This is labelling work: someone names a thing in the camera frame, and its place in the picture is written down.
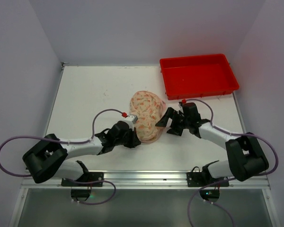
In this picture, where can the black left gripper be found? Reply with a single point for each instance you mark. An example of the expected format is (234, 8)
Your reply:
(131, 138)

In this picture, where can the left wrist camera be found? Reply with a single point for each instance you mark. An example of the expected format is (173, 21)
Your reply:
(130, 119)

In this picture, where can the aluminium front rail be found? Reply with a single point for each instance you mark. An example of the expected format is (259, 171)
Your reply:
(169, 180)

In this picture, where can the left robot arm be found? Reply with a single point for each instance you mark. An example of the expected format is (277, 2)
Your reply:
(51, 158)

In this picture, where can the red plastic tray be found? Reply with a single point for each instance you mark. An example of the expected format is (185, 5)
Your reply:
(197, 76)

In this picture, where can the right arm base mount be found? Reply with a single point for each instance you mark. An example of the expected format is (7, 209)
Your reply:
(199, 178)

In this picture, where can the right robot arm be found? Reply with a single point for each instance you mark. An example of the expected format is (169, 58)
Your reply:
(245, 157)

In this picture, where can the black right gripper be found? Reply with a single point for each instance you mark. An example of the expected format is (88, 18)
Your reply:
(176, 123)

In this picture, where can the floral mesh laundry bag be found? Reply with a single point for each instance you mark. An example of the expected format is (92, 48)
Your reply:
(149, 109)

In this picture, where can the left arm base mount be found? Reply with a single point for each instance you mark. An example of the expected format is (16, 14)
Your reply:
(95, 177)

